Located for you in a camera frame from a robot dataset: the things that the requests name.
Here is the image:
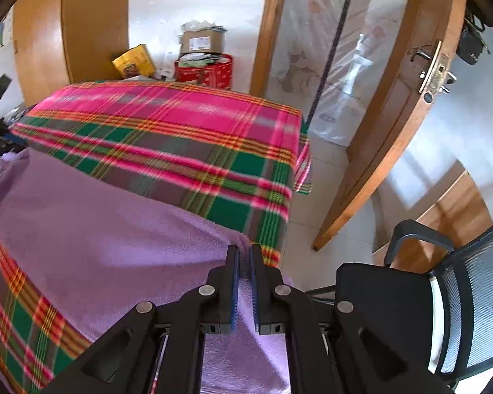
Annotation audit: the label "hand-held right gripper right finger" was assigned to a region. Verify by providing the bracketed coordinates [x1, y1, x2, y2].
[250, 244, 455, 394]

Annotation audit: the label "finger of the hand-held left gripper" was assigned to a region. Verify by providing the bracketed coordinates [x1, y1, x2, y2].
[0, 117, 27, 157]

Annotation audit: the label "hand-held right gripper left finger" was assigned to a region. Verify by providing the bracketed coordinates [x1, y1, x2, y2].
[41, 245, 240, 394]

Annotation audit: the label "purple fleece pants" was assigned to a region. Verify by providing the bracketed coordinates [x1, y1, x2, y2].
[0, 148, 309, 394]

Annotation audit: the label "wooden wardrobe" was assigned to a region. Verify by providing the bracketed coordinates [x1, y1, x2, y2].
[12, 0, 132, 107]

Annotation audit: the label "black mesh office chair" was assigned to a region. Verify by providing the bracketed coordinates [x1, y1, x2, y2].
[306, 211, 493, 386]

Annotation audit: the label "yellow box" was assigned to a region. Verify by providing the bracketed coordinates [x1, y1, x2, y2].
[112, 44, 156, 78]

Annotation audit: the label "pink plaid blanket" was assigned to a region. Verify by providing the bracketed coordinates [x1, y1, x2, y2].
[0, 81, 313, 394]

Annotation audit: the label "small white carton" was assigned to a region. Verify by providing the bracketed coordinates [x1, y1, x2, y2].
[161, 50, 178, 80]

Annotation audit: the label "red tin box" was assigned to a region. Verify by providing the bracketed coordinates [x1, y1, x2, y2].
[173, 53, 233, 90]

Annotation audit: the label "cardboard box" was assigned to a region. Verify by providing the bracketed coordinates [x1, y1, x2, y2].
[180, 29, 225, 55]

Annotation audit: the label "crumpled white plastic bag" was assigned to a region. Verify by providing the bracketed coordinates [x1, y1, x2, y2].
[181, 20, 227, 33]

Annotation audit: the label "wooden board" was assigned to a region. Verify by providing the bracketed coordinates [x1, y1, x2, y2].
[372, 170, 493, 274]

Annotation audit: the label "wooden door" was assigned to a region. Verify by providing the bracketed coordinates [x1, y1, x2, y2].
[312, 0, 467, 251]

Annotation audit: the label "clear plastic door curtain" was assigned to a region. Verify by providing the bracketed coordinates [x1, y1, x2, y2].
[267, 0, 415, 148]

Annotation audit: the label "dark patterned hanging bag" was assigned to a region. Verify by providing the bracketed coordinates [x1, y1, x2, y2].
[456, 25, 486, 66]

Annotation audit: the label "black hanging bag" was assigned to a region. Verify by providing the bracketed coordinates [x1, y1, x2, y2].
[464, 6, 491, 31]

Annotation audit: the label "wooden door frame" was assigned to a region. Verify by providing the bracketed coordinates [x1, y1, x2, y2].
[248, 0, 292, 97]

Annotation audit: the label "metal door lock handle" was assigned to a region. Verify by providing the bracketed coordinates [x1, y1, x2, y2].
[409, 40, 457, 103]

